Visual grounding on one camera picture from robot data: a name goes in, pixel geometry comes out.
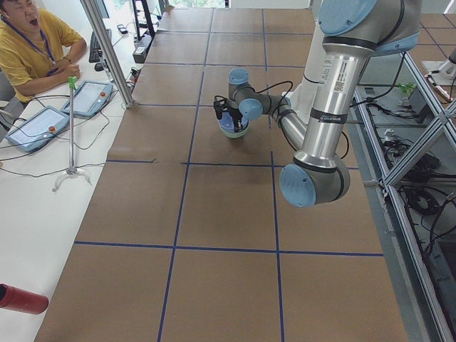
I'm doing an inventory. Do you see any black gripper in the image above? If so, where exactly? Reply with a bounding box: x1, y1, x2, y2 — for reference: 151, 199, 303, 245
227, 106, 243, 133

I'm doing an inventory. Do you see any blue bowl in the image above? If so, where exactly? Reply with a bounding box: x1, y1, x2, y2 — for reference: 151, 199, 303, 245
218, 114, 249, 134

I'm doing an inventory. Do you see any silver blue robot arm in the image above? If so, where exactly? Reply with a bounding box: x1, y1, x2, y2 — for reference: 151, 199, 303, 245
214, 1, 422, 207

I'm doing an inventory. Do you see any green bowl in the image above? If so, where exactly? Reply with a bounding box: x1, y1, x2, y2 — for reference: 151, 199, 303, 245
219, 123, 249, 139

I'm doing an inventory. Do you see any brown paper table cover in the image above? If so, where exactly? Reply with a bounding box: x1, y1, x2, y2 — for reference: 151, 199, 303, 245
36, 9, 408, 341

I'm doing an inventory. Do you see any far teach pendant tablet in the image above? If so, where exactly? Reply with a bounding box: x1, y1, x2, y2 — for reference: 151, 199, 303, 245
73, 81, 113, 118

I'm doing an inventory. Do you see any teach pendant tablet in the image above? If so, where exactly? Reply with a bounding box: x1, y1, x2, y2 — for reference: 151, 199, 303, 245
6, 106, 70, 152
73, 81, 113, 118

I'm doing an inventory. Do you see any black computer mouse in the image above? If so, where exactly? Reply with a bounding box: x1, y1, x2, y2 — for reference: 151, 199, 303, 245
94, 62, 108, 72

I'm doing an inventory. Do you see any black keyboard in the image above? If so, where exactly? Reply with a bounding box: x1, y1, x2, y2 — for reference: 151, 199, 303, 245
88, 31, 103, 63

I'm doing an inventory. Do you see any near teach pendant tablet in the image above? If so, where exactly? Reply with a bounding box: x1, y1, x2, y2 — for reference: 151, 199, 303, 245
6, 106, 70, 152

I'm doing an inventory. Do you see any person in yellow shirt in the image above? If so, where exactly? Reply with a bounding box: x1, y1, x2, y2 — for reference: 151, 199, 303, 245
1, 1, 87, 105

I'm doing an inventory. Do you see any red cylinder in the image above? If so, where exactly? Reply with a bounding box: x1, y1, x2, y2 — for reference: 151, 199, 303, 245
1, 284, 49, 315

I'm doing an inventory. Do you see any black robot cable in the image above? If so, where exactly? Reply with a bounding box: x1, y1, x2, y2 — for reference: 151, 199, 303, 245
256, 80, 350, 160

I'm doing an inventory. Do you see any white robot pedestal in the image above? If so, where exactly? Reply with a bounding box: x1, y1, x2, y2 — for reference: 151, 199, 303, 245
286, 1, 326, 124

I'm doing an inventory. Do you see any aluminium frame post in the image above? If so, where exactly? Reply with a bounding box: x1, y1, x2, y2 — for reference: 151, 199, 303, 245
80, 0, 134, 108

